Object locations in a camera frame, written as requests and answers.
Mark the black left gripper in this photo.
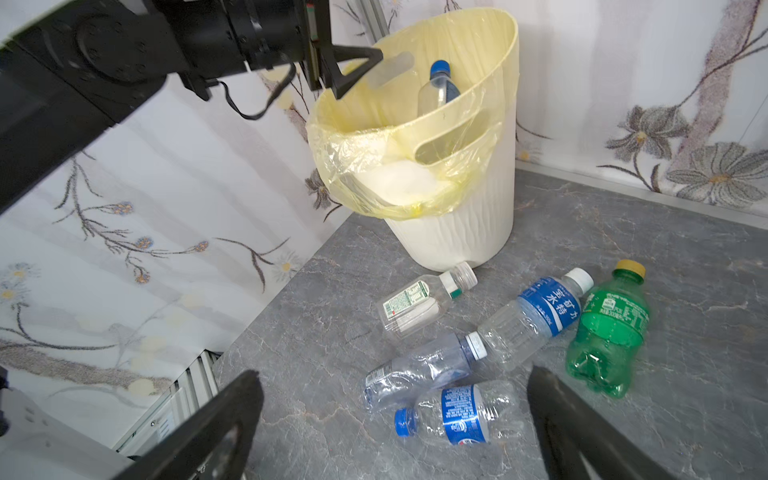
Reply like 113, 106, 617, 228
223, 0, 384, 100

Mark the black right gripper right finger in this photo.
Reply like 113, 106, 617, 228
526, 366, 672, 480

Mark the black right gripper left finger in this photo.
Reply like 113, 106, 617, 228
117, 370, 264, 479

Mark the clear bottle blue label blue cap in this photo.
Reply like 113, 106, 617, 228
394, 380, 525, 446

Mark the small green bottle yellow cap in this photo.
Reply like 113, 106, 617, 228
565, 259, 651, 399

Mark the crushed clear bottle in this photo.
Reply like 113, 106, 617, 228
362, 332, 488, 413

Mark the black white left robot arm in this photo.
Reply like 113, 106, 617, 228
1, 0, 383, 208

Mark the white bin yellow bag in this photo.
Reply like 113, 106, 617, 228
306, 7, 519, 271

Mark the clear square bottle white cap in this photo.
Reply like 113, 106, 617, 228
377, 262, 478, 339

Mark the aluminium mounting rail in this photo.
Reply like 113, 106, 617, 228
113, 350, 221, 457

